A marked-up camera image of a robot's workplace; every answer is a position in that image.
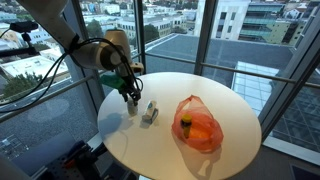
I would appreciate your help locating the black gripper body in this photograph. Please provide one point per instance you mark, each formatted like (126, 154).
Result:
(128, 80)

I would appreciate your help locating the small white pill bottle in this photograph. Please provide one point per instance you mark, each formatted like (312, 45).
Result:
(132, 109)

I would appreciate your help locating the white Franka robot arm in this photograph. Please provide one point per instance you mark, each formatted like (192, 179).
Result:
(86, 55)

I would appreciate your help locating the yellow capped dark bottle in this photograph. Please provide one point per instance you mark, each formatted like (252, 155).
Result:
(186, 125)

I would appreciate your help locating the white and blue carton box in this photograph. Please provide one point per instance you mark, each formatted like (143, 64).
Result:
(150, 111)

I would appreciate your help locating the round white table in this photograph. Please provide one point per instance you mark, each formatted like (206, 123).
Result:
(160, 153)

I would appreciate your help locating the orange plastic bag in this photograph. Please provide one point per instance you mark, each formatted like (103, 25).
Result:
(203, 131)

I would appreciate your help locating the grey window handrail bar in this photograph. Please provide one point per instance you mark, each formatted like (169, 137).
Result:
(43, 96)
(240, 71)

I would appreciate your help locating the beige wrist camera module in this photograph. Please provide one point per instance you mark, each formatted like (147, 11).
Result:
(137, 67)

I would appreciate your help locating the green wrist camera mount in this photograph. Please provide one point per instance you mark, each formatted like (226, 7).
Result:
(110, 81)

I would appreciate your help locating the grey window mullion post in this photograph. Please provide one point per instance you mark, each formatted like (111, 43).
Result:
(204, 36)

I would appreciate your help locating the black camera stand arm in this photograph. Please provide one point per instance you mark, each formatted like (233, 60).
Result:
(25, 50)

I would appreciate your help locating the black external camera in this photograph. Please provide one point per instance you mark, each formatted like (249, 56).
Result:
(23, 26)

